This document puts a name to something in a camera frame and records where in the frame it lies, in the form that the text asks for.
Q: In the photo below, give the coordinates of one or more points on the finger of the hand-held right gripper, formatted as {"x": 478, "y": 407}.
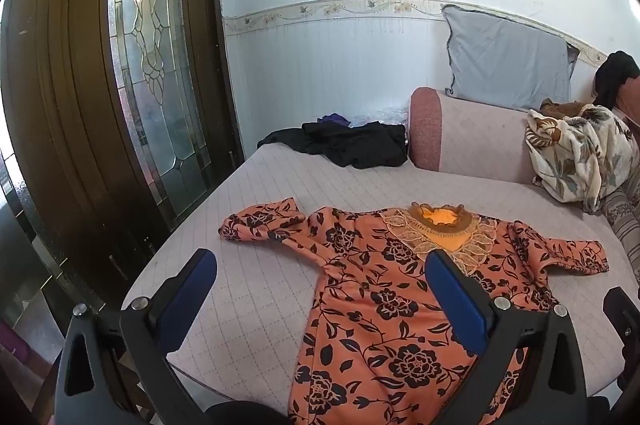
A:
{"x": 625, "y": 312}

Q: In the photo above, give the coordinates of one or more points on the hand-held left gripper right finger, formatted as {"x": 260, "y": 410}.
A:
{"x": 460, "y": 305}

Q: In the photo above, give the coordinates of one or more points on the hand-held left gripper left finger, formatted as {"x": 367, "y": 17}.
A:
{"x": 187, "y": 300}

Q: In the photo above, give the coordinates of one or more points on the orange floral dress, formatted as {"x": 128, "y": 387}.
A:
{"x": 390, "y": 305}

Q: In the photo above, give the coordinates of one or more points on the black clothes pile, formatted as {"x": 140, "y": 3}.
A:
{"x": 350, "y": 142}

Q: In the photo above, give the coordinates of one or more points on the cream floral blanket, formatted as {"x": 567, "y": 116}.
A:
{"x": 575, "y": 155}

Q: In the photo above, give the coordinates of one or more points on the clear plastic bag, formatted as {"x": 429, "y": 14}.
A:
{"x": 385, "y": 115}

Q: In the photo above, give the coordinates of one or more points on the brown cloth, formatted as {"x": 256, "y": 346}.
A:
{"x": 565, "y": 109}

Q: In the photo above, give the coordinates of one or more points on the purple cloth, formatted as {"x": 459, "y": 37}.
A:
{"x": 334, "y": 120}

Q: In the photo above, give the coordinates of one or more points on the wooden door with leaded glass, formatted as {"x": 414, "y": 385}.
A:
{"x": 65, "y": 105}

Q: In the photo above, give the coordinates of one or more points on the black garment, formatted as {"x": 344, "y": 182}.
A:
{"x": 612, "y": 77}

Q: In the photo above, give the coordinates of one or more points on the grey pillow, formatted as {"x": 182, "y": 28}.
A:
{"x": 505, "y": 55}

